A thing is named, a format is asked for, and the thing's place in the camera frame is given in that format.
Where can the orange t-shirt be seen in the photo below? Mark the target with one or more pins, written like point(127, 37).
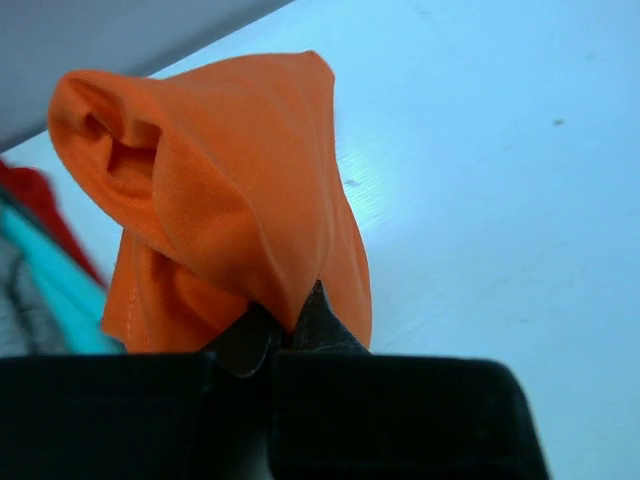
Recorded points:
point(225, 182)

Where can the teal folded t-shirt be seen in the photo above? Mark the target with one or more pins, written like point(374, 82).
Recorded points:
point(74, 298)

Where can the red folded t-shirt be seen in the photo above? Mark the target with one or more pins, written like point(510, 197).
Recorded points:
point(32, 190)

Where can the grey folded t-shirt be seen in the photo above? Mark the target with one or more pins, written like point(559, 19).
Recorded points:
point(28, 327)

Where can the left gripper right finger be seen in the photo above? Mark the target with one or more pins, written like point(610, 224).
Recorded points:
point(341, 412)

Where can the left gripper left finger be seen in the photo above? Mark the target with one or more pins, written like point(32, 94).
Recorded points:
point(142, 416)

